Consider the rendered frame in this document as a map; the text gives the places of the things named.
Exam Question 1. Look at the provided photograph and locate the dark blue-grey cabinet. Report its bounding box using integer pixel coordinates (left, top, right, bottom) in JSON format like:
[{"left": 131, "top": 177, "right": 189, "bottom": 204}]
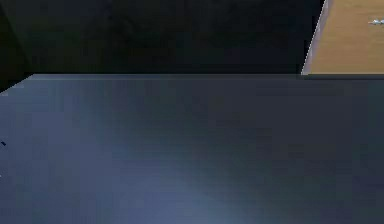
[{"left": 0, "top": 73, "right": 384, "bottom": 224}]

